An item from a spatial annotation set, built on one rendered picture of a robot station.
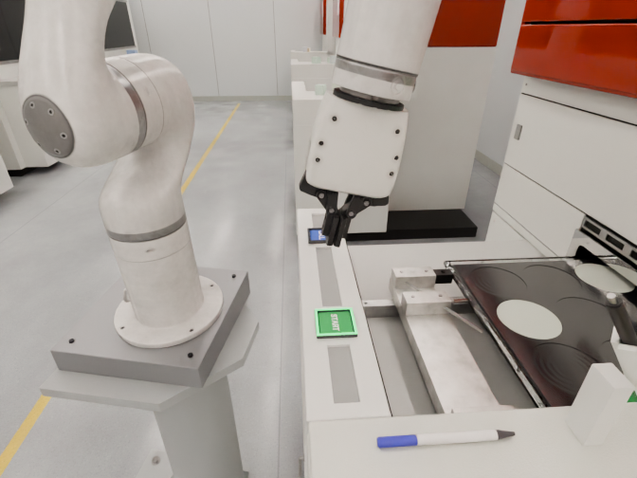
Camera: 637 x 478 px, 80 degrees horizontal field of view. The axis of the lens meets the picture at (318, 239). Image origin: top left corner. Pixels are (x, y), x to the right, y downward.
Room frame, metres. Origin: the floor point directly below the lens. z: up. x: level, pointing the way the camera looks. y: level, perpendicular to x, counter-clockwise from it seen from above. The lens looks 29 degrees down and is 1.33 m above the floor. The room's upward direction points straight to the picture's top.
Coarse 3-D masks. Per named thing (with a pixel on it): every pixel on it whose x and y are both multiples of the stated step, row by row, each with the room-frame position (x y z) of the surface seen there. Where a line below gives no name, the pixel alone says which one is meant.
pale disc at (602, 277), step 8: (584, 264) 0.67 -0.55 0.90; (592, 264) 0.67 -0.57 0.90; (576, 272) 0.63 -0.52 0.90; (584, 272) 0.63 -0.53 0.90; (592, 272) 0.63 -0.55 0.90; (600, 272) 0.63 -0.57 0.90; (608, 272) 0.63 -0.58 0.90; (616, 272) 0.63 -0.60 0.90; (584, 280) 0.61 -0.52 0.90; (592, 280) 0.61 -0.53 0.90; (600, 280) 0.61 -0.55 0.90; (608, 280) 0.61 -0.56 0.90; (616, 280) 0.61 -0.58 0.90; (624, 280) 0.61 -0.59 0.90; (600, 288) 0.58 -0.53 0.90; (608, 288) 0.58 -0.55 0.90; (616, 288) 0.58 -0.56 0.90; (624, 288) 0.58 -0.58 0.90; (632, 288) 0.58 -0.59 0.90
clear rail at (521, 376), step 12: (444, 264) 0.67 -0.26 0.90; (456, 276) 0.62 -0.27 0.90; (468, 300) 0.55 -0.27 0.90; (480, 312) 0.51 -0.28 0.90; (492, 324) 0.48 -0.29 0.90; (492, 336) 0.46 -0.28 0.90; (504, 348) 0.43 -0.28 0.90; (516, 360) 0.40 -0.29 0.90; (516, 372) 0.38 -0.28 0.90; (528, 384) 0.36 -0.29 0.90; (540, 396) 0.34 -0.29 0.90
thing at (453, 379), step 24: (408, 288) 0.61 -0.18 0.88; (432, 288) 0.61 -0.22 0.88; (408, 336) 0.50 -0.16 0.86; (432, 336) 0.48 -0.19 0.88; (456, 336) 0.48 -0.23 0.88; (432, 360) 0.42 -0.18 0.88; (456, 360) 0.42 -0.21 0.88; (432, 384) 0.38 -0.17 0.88; (456, 384) 0.38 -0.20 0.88; (480, 384) 0.38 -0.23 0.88
